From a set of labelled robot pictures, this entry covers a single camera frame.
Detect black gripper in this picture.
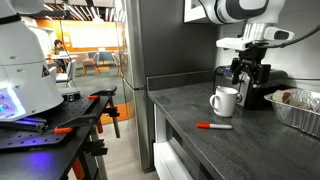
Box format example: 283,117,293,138
231,46,272,88

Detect red capped marker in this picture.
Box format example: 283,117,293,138
195,121,234,131

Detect white ceramic mug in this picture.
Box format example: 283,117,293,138
209,85,239,118

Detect black silver toaster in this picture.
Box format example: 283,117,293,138
213,64,290,111

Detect foil wrapped food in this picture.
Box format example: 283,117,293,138
271,88,320,114

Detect aluminium foil tray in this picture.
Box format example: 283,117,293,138
264,88,320,140

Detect stainless steel refrigerator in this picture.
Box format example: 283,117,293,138
119,0,222,173

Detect blue chair wooden legs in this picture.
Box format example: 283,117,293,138
82,51,101,77

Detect small black box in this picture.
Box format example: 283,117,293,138
61,91,82,102

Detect grey office chair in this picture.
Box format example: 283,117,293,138
55,59,77,89

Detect seated person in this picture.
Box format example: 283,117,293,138
50,38,68,73

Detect black perforated robot table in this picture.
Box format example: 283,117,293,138
0,85,118,180

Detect aluminium extrusion bar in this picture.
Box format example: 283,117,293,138
0,116,50,133

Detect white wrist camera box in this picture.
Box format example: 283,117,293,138
215,36,255,52

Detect black toaster power cable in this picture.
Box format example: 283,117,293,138
287,76,320,82

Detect white wall board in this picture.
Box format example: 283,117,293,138
60,20,120,50

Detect black bar clamp orange handle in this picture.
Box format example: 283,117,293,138
53,85,122,140
71,137,110,180

